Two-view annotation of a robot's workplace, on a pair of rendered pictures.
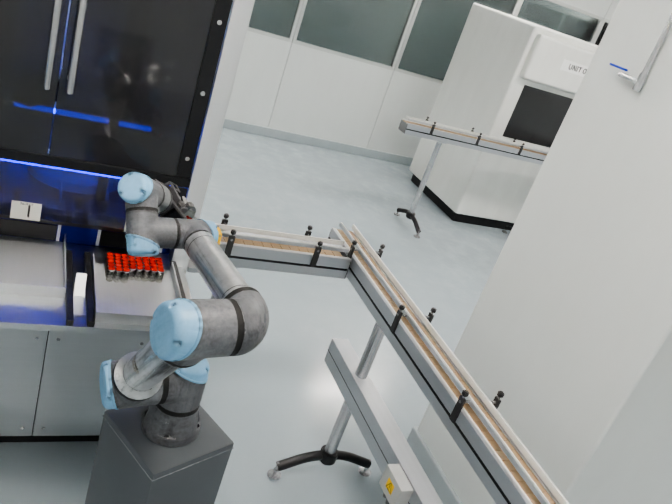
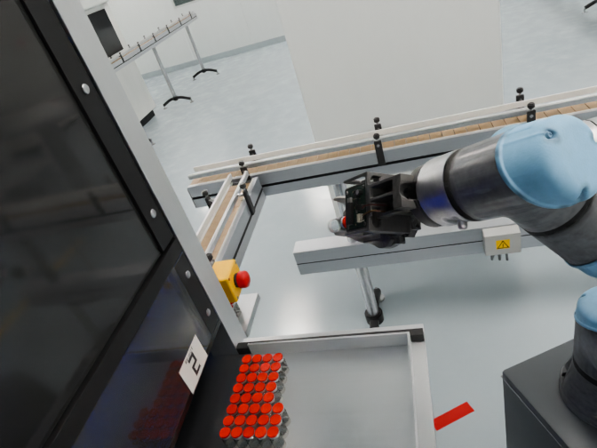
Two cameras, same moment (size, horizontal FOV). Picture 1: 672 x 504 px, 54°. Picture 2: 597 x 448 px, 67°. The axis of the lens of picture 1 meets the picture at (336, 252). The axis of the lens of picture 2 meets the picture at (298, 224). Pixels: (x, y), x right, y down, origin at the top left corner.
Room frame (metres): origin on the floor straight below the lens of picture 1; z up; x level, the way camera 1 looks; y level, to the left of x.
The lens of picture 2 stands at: (1.33, 0.87, 1.60)
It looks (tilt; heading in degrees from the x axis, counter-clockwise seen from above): 32 degrees down; 317
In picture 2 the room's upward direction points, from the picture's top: 19 degrees counter-clockwise
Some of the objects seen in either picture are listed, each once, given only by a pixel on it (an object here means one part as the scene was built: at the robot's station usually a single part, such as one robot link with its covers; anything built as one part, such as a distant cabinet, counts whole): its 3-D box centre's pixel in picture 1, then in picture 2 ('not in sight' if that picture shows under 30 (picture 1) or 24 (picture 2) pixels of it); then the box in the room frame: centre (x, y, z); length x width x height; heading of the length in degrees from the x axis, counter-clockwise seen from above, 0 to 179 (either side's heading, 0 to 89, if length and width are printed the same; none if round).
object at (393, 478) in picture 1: (395, 486); (501, 240); (1.78, -0.46, 0.50); 0.12 x 0.05 x 0.09; 29
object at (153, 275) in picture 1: (135, 272); (273, 398); (1.85, 0.59, 0.90); 0.18 x 0.02 x 0.05; 118
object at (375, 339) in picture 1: (353, 392); (358, 256); (2.28, -0.26, 0.46); 0.09 x 0.09 x 0.77; 29
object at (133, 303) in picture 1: (137, 289); (319, 399); (1.77, 0.55, 0.90); 0.34 x 0.26 x 0.04; 28
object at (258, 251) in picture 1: (268, 245); (215, 240); (2.36, 0.26, 0.92); 0.69 x 0.15 x 0.16; 119
